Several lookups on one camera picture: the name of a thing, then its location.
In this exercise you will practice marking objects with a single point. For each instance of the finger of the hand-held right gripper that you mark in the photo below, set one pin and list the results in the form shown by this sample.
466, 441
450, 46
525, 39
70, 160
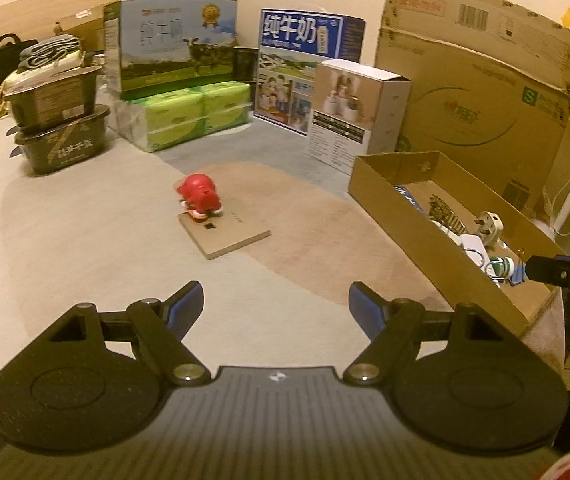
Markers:
550, 269

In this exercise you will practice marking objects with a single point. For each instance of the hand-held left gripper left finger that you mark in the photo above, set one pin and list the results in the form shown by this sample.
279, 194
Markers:
185, 307

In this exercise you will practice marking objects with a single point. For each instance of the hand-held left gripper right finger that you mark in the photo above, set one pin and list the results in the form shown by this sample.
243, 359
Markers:
365, 307

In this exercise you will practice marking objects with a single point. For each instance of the blue binder clip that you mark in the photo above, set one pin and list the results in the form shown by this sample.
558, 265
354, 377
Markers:
517, 274

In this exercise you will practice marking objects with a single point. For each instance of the cream three-pin plug adapter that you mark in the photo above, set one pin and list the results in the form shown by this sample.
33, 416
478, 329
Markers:
490, 227

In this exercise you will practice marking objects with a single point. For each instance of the cardboard tray box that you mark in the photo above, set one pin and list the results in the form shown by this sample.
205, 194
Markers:
415, 250

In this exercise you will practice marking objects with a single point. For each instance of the white square charger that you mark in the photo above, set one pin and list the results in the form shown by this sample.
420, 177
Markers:
472, 246

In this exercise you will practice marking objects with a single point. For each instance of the small wooden board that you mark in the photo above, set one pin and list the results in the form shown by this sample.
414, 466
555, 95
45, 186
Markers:
235, 235

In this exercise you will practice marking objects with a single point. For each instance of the red pig toy figure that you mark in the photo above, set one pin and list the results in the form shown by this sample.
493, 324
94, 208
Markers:
200, 192

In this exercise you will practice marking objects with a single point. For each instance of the clear box with blue label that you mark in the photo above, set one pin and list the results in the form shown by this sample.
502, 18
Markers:
411, 199

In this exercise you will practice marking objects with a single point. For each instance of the green and white bottle cap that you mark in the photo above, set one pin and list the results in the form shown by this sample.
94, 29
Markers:
498, 266

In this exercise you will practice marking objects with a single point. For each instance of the large brown cardboard box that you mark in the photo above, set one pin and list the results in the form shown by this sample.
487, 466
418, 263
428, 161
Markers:
475, 100

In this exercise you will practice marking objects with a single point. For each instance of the green tissue pack bundle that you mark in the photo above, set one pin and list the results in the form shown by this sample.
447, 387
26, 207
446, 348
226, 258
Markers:
180, 112

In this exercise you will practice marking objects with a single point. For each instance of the white humidifier box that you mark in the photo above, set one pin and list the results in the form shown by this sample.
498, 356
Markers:
345, 110

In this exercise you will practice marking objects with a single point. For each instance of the dark green stacked tubs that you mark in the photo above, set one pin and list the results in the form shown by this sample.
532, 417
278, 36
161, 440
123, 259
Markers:
65, 142

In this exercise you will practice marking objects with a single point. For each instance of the stacked dark food trays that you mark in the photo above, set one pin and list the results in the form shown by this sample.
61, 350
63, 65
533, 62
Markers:
55, 97

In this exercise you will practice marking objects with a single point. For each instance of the small black box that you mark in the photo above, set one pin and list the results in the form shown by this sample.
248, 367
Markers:
245, 62

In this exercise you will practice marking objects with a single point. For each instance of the blue milk carton box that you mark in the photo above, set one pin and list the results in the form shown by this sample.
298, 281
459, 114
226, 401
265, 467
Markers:
305, 60

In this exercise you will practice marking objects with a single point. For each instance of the milk carton box with cow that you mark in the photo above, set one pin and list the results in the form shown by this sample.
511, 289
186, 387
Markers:
165, 45

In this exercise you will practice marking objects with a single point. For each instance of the folded grey cloth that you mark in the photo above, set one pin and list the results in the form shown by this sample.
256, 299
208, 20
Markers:
50, 52

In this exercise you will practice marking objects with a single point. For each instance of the small brown cardboard box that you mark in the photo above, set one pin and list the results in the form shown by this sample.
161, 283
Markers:
82, 27

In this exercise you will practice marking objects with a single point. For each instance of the wooden headboard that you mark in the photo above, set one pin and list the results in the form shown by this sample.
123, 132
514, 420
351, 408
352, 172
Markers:
40, 10

